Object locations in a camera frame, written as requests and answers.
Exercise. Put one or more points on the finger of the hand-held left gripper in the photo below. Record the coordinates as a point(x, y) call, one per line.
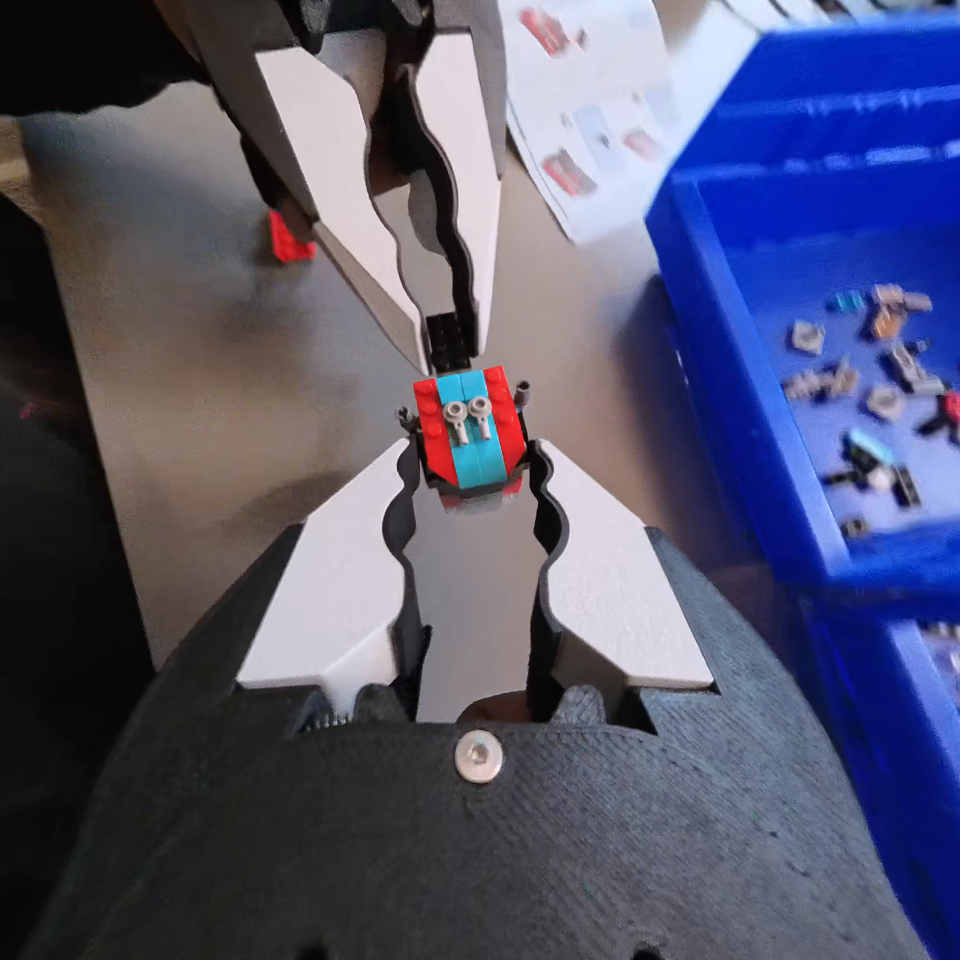
point(472, 150)
point(330, 165)

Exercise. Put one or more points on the grey desk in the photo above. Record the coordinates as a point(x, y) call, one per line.
point(225, 412)

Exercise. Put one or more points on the red and teal brick model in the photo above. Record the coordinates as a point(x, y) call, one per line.
point(469, 435)

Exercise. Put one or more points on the person's left forearm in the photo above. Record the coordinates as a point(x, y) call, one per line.
point(90, 52)

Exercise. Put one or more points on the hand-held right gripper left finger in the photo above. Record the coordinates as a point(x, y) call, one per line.
point(330, 600)

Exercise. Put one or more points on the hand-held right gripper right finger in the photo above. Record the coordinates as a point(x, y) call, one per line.
point(626, 607)

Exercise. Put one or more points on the pile of small loose bricks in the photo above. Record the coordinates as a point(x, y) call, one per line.
point(892, 375)

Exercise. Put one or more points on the brick instruction booklet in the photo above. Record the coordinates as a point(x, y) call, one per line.
point(592, 90)

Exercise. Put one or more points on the blue plastic parts bin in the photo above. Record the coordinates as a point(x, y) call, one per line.
point(750, 450)

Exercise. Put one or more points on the red and grey brick assembly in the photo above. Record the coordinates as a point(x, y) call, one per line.
point(289, 244)

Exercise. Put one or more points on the person's dark jacket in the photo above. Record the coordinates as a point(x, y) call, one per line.
point(60, 600)

